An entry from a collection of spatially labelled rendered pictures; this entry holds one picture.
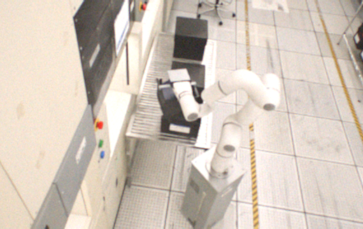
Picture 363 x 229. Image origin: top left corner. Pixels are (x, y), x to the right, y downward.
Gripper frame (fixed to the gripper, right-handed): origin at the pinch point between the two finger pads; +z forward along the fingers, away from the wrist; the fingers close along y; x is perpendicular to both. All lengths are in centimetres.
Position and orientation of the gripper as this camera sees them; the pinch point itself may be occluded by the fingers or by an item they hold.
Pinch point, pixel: (178, 78)
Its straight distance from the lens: 191.9
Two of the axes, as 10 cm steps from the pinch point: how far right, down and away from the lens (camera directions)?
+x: 1.1, -6.6, -7.4
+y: 9.6, -1.2, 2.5
